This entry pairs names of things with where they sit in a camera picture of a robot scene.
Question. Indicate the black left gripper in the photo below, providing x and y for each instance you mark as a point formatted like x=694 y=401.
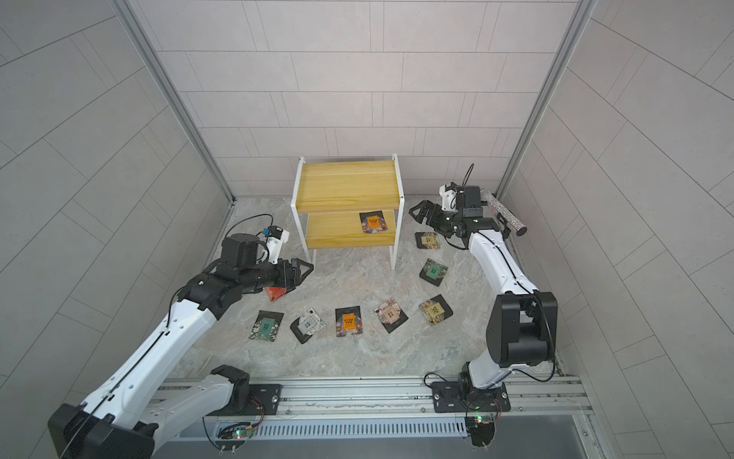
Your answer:
x=295 y=279

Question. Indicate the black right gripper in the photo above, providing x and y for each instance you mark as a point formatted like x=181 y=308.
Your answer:
x=435 y=222

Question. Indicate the beige label tea bag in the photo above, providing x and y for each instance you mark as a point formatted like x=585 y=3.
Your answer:
x=427 y=241

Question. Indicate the white patterned tea bag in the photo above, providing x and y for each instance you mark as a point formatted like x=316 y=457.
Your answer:
x=305 y=326

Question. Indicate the green label floral tea bag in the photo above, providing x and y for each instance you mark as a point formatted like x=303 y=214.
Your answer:
x=433 y=272

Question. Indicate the green label top tea bag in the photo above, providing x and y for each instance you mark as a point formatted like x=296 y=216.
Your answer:
x=266 y=326

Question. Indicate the orange label black tea bag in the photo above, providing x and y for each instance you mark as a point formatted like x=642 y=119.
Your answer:
x=348 y=321

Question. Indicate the yellow olive tea bag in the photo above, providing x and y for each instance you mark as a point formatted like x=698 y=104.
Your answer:
x=436 y=310

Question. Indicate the red tea bag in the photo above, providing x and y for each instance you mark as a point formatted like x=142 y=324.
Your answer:
x=274 y=293

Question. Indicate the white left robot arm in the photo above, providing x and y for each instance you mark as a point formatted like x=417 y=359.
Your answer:
x=116 y=420

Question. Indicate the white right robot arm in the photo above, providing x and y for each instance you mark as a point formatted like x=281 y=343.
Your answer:
x=521 y=332

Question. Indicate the glitter roller on black stand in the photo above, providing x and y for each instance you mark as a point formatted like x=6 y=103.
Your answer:
x=508 y=221

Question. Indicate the left circuit board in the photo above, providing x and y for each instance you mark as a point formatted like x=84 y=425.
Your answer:
x=232 y=437

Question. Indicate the circuit board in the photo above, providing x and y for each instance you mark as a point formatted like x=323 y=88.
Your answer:
x=481 y=431
x=232 y=437

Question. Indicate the right circuit board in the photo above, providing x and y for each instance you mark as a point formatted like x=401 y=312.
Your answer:
x=481 y=431

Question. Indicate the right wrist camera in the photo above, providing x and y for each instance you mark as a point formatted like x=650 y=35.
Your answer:
x=464 y=200

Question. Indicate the white frame wooden shelf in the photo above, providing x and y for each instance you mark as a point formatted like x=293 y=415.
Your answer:
x=329 y=196

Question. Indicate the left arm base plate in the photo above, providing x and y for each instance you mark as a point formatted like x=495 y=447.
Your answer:
x=257 y=400

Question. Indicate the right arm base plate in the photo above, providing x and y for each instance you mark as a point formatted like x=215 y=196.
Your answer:
x=453 y=397

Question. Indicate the aluminium rail frame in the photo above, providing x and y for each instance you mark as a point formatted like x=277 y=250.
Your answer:
x=393 y=408

